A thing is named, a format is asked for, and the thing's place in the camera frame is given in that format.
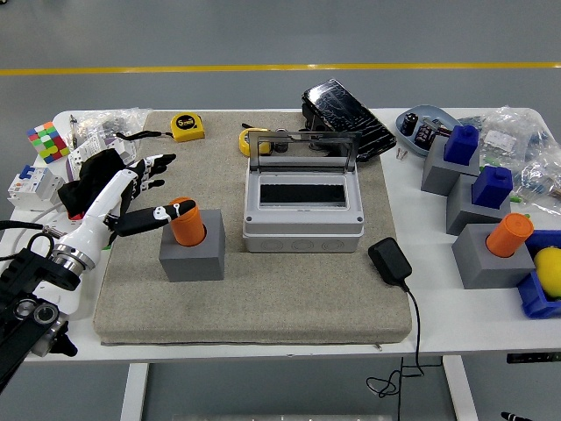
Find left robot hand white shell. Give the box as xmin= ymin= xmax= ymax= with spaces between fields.
xmin=59 ymin=153 xmax=197 ymax=264

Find orange cylinder battery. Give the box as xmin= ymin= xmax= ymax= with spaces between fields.
xmin=485 ymin=212 xmax=535 ymax=259
xmin=168 ymin=196 xmax=208 ymax=247

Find light grey electrical box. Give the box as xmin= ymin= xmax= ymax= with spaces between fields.
xmin=242 ymin=153 xmax=366 ymax=254

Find smoky transparent box lid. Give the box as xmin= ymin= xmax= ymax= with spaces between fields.
xmin=247 ymin=129 xmax=363 ymax=177

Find black cloth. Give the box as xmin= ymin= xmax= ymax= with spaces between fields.
xmin=57 ymin=148 xmax=131 ymax=220

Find black table control panel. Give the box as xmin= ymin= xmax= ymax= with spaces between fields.
xmin=507 ymin=352 xmax=561 ymax=365

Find white purple breaker modules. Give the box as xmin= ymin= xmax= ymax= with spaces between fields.
xmin=65 ymin=131 xmax=138 ymax=181

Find white circuit breaker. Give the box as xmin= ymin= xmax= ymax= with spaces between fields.
xmin=7 ymin=164 xmax=67 ymax=214

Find white-framed colourful puzzle cube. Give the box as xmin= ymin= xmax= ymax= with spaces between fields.
xmin=26 ymin=121 xmax=71 ymax=164

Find grey block with round hole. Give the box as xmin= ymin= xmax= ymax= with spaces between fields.
xmin=158 ymin=209 xmax=227 ymax=283

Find white table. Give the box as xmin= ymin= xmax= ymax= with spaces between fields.
xmin=0 ymin=107 xmax=561 ymax=421

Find square yellow tape measure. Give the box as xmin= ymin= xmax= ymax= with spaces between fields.
xmin=116 ymin=112 xmax=206 ymax=144

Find blue plastic bin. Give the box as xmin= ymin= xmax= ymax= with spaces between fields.
xmin=515 ymin=229 xmax=561 ymax=320

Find grey block holder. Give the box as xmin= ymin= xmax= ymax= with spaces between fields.
xmin=420 ymin=135 xmax=481 ymax=197
xmin=445 ymin=173 xmax=513 ymax=236
xmin=451 ymin=223 xmax=536 ymax=290

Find yellow ball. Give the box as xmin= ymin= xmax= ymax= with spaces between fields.
xmin=533 ymin=246 xmax=561 ymax=302

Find round yellow black tape measure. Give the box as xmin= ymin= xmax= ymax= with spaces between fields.
xmin=238 ymin=128 xmax=271 ymax=157

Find grey-brown mat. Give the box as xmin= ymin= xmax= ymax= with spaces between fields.
xmin=92 ymin=110 xmax=413 ymax=346

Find black power adapter plug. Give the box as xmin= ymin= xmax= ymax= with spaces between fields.
xmin=367 ymin=237 xmax=413 ymax=289

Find blue block with knob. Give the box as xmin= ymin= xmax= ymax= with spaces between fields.
xmin=472 ymin=165 xmax=514 ymax=210
xmin=443 ymin=125 xmax=479 ymax=167

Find clear plastic bag of parts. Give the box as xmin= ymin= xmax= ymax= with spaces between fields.
xmin=510 ymin=155 xmax=561 ymax=216
xmin=455 ymin=104 xmax=561 ymax=166

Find glossy black case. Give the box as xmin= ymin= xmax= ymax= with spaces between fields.
xmin=301 ymin=78 xmax=398 ymax=163

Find blue-grey oval tray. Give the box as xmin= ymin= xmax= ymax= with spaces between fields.
xmin=395 ymin=103 xmax=461 ymax=159

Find small metal clip part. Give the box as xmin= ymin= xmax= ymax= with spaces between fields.
xmin=423 ymin=117 xmax=455 ymax=136

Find white power strip cable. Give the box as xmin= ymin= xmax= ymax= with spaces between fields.
xmin=8 ymin=205 xmax=60 ymax=255

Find black adapter cord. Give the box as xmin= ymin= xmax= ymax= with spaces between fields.
xmin=366 ymin=283 xmax=444 ymax=421

